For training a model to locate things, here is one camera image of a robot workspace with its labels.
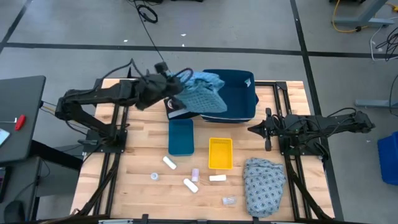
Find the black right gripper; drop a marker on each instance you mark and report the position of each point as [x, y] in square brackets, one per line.
[268, 118]

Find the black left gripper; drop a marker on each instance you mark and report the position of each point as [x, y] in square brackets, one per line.
[158, 88]

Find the light blue knit cloth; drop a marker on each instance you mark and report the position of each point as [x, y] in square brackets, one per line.
[202, 96]

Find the grey patterned cloth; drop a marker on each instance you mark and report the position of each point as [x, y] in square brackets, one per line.
[264, 186]

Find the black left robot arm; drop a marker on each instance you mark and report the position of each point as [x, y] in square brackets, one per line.
[102, 93]

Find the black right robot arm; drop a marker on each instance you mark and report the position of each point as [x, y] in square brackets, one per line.
[326, 123]

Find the navy fabric basket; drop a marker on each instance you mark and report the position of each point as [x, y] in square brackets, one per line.
[239, 96]

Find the yellow plastic basket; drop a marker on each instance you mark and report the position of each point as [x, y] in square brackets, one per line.
[220, 154]

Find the teal plastic bin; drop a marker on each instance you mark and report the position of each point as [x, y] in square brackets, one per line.
[181, 137]

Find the small translucent pink bottle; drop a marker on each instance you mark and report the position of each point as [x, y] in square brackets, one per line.
[195, 175]

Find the grey desk leg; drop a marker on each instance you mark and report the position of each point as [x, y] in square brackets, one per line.
[376, 103]
[363, 21]

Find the blue plastic crate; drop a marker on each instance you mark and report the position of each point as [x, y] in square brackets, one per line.
[390, 158]

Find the grey side desk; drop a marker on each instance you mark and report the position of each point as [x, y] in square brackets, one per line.
[21, 99]

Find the small red object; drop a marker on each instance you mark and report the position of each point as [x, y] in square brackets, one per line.
[20, 122]

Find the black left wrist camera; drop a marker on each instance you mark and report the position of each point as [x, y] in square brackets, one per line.
[161, 67]

